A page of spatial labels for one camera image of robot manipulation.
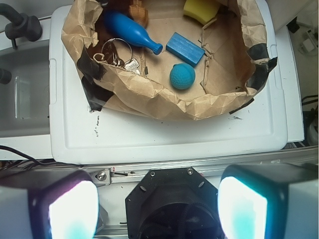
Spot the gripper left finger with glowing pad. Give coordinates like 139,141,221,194
0,169,99,239

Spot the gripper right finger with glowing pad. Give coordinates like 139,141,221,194
218,163,319,239

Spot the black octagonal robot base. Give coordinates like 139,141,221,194
125,167,225,239

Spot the blue dimpled ball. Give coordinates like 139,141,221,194
169,63,195,90

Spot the white plastic bin lid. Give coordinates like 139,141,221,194
49,6,288,164

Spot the crumpled brown paper bag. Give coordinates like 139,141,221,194
61,0,277,120

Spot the blue rectangular block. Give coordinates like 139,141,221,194
165,32,205,67

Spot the black faucet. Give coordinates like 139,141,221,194
0,3,42,50

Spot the blue plastic bowling pin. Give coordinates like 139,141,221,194
104,10,163,55

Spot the yellow sponge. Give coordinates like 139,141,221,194
183,0,221,25

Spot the wooden ridged object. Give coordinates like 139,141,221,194
129,0,149,28

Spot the aluminium frame rail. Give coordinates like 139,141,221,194
0,145,319,187

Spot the black cable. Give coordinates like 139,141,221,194
0,145,54,167

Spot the metal key ring with keys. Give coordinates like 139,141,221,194
101,37,141,75

